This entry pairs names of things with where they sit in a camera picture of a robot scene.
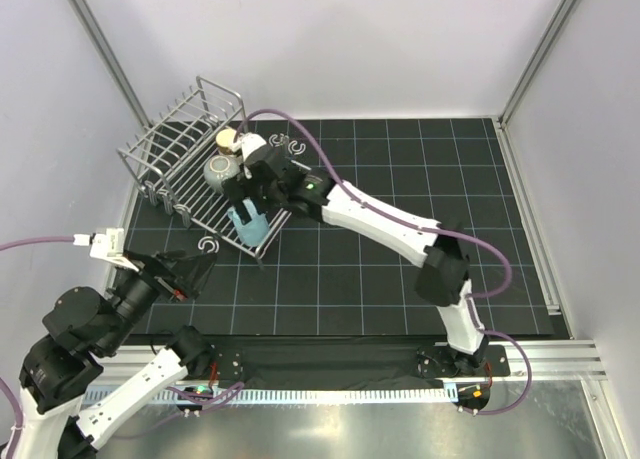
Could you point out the grey metal dish rack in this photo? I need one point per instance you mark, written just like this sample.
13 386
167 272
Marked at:
167 163

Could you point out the light blue cup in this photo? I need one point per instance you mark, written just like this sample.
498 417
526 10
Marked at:
253 232

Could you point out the aluminium frame post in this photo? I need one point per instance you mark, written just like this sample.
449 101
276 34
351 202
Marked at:
552 33
103 48

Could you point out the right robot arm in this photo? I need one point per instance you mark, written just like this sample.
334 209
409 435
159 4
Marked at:
443 280

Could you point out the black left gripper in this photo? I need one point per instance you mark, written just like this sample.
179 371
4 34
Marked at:
173 274

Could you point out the aluminium frame post right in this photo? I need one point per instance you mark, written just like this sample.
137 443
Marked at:
552 33

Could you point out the cream cup with cork band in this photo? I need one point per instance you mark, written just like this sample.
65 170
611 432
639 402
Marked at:
227 143

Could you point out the grey rack hook back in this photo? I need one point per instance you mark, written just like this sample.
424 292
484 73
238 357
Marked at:
290 147

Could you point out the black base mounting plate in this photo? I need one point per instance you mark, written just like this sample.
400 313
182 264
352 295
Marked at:
347 363

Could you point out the grey rack hook front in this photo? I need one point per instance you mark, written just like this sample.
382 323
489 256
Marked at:
208 245

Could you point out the grey rack hook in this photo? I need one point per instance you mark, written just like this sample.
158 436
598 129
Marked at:
290 147
208 245

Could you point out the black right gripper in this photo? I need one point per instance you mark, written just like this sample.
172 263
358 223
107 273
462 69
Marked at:
240 188

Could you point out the aluminium frame post left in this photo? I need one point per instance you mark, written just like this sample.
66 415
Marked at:
103 48

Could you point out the grey ceramic mug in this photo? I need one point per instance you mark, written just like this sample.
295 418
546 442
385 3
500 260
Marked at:
218 169

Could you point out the black grid mat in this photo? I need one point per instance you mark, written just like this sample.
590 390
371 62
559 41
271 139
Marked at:
318 280

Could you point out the white slotted cable duct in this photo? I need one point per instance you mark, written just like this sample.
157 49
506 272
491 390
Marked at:
250 397

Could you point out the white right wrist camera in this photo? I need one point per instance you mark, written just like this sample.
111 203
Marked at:
246 144

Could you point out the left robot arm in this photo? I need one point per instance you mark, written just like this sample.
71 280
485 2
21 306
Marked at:
84 327

